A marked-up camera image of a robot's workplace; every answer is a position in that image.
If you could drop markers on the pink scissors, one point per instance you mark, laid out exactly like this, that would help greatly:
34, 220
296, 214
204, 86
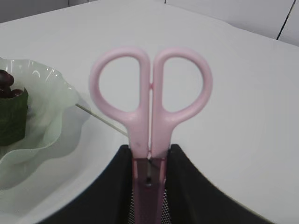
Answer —
150, 126

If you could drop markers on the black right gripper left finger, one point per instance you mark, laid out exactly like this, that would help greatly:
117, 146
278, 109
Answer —
106, 201

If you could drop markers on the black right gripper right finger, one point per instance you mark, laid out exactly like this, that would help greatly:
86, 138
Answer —
193, 199

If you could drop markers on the black mesh pen holder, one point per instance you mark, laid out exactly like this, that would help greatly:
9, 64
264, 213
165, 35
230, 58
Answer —
165, 216

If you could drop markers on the purple grapes with leaf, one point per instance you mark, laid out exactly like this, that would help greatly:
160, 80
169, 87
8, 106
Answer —
13, 110

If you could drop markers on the pale green wavy plate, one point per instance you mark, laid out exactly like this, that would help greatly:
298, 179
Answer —
52, 128

